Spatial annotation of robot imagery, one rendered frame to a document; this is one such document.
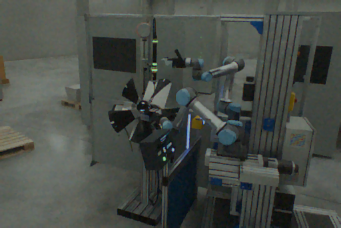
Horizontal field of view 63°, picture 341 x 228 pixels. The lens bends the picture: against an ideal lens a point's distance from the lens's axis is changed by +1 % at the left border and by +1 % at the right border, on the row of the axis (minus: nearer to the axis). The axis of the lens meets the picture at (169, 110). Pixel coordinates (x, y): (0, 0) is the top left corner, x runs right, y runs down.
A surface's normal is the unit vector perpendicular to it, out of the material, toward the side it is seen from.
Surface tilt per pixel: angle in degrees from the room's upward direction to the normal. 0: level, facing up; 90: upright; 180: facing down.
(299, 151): 90
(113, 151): 90
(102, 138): 90
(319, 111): 90
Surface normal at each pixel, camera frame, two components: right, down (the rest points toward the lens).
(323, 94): -0.43, 0.25
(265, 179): -0.23, 0.27
